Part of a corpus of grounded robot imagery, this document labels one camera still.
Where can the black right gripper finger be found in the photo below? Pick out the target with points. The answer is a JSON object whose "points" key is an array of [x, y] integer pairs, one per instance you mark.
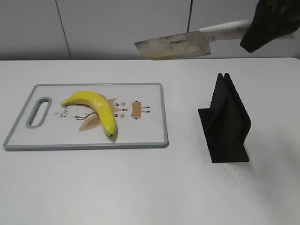
{"points": [[273, 19]]}

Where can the white-handled kitchen knife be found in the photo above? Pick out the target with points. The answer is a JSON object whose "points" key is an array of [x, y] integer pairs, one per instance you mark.
{"points": [[191, 44]]}

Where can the yellow plastic banana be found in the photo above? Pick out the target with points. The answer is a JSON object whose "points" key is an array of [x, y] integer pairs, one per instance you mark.
{"points": [[99, 105]]}

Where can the white grey-rimmed cutting board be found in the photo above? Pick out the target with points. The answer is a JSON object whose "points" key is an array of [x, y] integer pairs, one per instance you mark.
{"points": [[44, 124]]}

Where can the black knife stand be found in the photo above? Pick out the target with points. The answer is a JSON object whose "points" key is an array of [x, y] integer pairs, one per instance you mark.
{"points": [[225, 123]]}

